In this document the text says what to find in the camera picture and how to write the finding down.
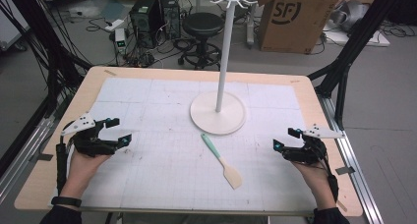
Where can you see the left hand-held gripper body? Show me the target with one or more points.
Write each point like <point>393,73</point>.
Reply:
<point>90,143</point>

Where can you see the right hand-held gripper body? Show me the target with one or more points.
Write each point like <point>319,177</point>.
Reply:
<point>306,150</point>

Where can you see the person's left hand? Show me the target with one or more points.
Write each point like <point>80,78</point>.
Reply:
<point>83,171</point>

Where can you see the person's right hand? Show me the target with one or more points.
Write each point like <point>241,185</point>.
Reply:
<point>314,181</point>

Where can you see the grey tape piece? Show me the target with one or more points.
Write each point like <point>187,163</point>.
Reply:
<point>45,157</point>
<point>345,170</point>

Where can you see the white grid mat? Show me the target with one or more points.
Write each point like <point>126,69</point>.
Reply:
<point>164,175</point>

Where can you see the black wristband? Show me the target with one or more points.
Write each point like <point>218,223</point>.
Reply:
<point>65,201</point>

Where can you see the white device with green display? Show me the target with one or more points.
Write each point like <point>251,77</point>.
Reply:
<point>120,40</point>

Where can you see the white hook stand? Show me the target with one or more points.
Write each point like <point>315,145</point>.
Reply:
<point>222,70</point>

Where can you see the white power strip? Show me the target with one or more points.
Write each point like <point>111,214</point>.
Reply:
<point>114,25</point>

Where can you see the large black computer tower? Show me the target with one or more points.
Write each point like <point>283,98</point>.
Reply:
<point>146,21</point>

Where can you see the large cardboard box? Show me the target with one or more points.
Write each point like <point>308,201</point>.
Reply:
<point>295,24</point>

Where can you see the slim black computer tower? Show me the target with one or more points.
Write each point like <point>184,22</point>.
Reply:
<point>170,14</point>

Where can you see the grey bag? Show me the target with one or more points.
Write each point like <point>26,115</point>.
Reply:
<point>350,16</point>

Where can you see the black round stool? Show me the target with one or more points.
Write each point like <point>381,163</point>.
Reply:
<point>203,25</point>

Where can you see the aluminium rail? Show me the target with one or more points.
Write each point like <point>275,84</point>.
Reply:
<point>354,171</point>
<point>23,158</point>

